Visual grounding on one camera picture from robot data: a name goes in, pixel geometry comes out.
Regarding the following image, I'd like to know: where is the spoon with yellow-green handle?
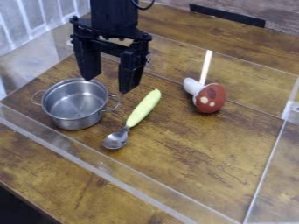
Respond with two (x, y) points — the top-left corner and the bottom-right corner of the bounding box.
(103, 89), (162, 150)

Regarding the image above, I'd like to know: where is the silver pot with handles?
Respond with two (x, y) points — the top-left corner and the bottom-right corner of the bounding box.
(33, 78), (121, 130)

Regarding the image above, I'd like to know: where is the red and white toy mushroom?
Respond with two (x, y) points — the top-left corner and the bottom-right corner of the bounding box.
(183, 78), (227, 114)

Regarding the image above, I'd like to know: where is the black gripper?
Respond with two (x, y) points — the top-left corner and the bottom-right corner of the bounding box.
(70, 0), (154, 94)

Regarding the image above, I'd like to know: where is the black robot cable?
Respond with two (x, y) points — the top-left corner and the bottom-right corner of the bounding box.
(131, 0), (157, 11)

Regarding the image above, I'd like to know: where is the black bar on table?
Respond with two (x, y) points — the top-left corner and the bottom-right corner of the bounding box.
(190, 3), (267, 28)

